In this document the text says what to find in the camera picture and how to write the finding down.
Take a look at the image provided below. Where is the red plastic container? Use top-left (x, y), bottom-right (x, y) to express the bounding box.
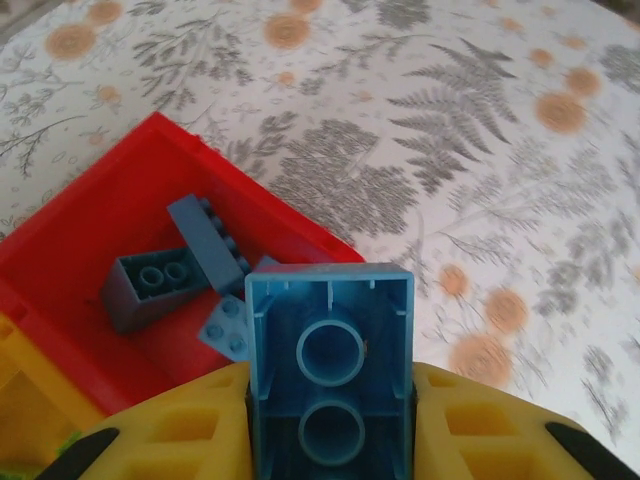
top-left (0, 110), bottom-right (366, 417)

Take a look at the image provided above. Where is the small blue lego brick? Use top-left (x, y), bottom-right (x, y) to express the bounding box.
top-left (197, 293), bottom-right (251, 362)

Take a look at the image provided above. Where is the floral white tablecloth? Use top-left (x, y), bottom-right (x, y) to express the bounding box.
top-left (0, 0), bottom-right (640, 451)

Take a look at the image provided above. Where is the yellow plastic container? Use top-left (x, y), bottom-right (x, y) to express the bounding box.
top-left (0, 312), bottom-right (106, 480)

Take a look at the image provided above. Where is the green lego brick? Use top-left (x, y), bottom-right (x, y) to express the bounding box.
top-left (52, 428), bottom-right (85, 457)

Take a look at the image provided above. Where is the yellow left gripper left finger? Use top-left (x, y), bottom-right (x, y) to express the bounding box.
top-left (34, 362), bottom-right (256, 480)

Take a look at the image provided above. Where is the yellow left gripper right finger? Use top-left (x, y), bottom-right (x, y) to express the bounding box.
top-left (408, 362), bottom-right (640, 480)

